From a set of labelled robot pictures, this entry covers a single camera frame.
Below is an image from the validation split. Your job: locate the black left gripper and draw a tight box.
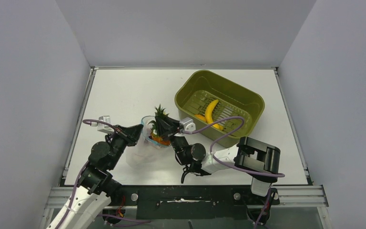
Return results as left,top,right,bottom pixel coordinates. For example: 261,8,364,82
108,124,144,170

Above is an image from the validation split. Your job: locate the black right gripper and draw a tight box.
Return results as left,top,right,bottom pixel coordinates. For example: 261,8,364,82
157,114,190,165

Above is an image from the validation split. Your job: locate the olive green plastic basket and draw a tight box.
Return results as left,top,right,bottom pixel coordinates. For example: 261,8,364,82
174,70,265,147

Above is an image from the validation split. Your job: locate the orange toy pineapple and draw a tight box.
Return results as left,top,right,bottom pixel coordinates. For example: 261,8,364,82
149,104,170,146

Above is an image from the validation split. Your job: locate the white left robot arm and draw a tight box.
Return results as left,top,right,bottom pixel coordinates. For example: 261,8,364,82
47,119,143,229

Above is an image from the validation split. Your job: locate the clear zip top bag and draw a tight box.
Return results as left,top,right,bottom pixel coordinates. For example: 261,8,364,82
126,115,171,168

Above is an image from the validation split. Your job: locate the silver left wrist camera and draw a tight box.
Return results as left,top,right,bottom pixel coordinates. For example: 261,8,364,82
97,115,113,134

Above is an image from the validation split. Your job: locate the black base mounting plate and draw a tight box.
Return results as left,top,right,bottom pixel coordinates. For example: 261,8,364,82
102,185,280,220

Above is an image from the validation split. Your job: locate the yellow toy banana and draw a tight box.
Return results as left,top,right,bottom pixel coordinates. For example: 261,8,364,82
204,99,224,131

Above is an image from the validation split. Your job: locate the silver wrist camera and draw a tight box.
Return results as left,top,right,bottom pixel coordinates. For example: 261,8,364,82
97,115,113,134
179,117,196,132

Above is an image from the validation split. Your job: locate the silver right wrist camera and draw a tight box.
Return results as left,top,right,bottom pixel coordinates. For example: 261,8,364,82
179,117,196,132

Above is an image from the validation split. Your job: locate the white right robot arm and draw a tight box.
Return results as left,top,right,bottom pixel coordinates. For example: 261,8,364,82
155,117,285,204

